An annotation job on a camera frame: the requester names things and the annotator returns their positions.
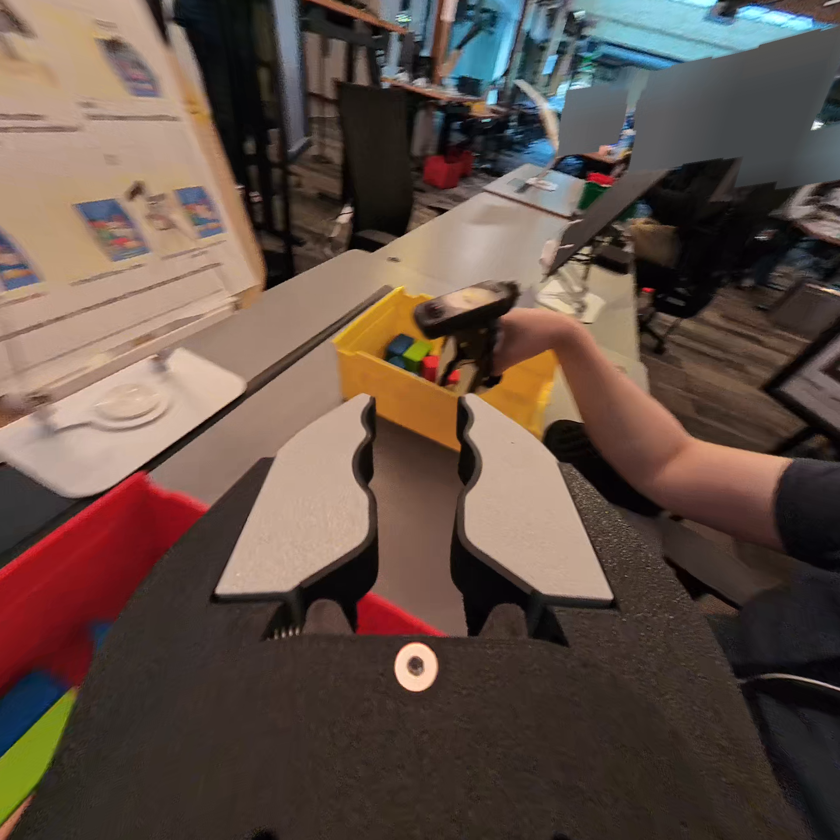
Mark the black framed sign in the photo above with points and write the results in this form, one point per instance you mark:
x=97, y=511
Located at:
x=807, y=387

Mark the red storage tote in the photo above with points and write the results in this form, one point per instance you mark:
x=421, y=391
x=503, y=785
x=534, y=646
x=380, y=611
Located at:
x=446, y=170

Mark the dark blue wooden block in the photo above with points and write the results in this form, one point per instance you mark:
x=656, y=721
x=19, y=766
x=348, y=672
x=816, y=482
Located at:
x=397, y=348

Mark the red plastic bin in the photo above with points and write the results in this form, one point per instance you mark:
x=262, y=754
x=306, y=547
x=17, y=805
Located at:
x=79, y=558

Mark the red wooden cube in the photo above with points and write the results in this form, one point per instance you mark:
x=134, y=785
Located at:
x=430, y=369
x=453, y=379

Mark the green plastic bin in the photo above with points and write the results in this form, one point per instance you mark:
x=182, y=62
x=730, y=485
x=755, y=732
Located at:
x=594, y=193

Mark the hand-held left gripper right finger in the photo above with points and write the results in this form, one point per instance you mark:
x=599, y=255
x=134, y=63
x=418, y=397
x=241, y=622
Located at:
x=531, y=525

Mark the black office chair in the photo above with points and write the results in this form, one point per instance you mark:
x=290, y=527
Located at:
x=689, y=249
x=374, y=164

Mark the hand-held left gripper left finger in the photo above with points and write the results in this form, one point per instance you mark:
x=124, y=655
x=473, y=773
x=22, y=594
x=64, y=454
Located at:
x=302, y=518

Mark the green wooden block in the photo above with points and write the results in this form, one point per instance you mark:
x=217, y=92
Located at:
x=33, y=761
x=417, y=355

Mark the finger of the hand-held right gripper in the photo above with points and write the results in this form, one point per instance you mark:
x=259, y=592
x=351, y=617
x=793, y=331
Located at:
x=445, y=353

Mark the wooden framed instruction sign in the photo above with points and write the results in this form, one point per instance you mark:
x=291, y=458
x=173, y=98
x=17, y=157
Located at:
x=118, y=197

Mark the person's right forearm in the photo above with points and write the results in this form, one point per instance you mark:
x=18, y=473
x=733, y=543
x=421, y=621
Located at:
x=656, y=453

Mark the yellow plastic bin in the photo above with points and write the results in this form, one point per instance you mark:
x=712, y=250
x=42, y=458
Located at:
x=394, y=394

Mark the person in navy shirt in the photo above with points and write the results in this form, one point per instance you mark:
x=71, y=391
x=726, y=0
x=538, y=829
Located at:
x=807, y=512

